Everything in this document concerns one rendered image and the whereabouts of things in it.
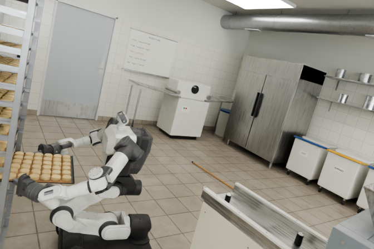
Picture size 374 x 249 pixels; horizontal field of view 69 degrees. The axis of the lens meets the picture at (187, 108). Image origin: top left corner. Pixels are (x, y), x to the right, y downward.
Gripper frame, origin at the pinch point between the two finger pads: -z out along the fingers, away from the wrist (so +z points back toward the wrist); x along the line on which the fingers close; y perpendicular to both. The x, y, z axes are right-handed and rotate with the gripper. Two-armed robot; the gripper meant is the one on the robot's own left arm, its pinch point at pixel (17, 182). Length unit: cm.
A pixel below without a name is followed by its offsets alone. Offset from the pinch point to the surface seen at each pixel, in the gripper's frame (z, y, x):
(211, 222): 102, -35, 6
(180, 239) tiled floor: 68, -120, -71
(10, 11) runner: -9, 10, 88
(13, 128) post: -1.3, 6.5, 31.8
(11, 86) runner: -6, 7, 52
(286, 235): 140, -40, 13
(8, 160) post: -1.4, 6.5, 14.1
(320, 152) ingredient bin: 199, -412, -5
